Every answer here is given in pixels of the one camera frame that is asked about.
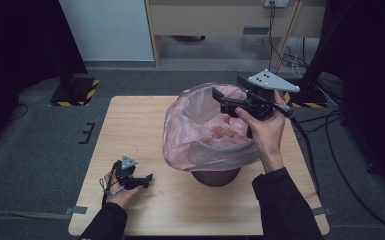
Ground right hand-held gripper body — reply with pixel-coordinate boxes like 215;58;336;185
236;68;301;139

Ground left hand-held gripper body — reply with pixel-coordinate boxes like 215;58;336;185
113;154;145;191

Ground pink plastic trash bag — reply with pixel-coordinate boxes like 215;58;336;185
162;82;263;173

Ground black mesh trash bin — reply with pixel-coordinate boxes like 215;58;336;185
190;166;243;188

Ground person's left hand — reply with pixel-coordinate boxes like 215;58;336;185
103;171;144;209

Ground person's right hand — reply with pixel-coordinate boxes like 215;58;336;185
234;90;287;174

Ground black yellow striped stand base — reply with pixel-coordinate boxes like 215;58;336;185
49;77;100;108
281;78;328;109

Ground grey tape piece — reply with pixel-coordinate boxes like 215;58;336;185
311;206;333;217
63;205;88;215

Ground light wooden desk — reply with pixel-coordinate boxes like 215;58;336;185
144;0;328;69

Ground grey floor strip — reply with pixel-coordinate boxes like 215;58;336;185
0;210;66;221

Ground dark curtain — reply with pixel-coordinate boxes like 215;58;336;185
326;0;385;201
0;0;88;158

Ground white panel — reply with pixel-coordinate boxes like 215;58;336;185
59;0;155;63

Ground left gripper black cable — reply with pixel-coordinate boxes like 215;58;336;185
101;161;122;208

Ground grey lanyard clip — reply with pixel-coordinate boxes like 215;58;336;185
99;178;125;196

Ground white tangled cables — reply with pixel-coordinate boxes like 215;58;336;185
281;38;311;79

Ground black hanging power cable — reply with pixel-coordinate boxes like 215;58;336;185
268;1;281;77

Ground black floor cable bundle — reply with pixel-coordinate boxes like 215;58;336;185
294;109;344;141

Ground grey wall socket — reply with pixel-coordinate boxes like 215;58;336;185
263;0;290;8

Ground long black floor cable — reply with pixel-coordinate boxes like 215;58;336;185
324;113;385;236

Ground thin black floor cable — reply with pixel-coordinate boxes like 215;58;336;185
11;103;29;121

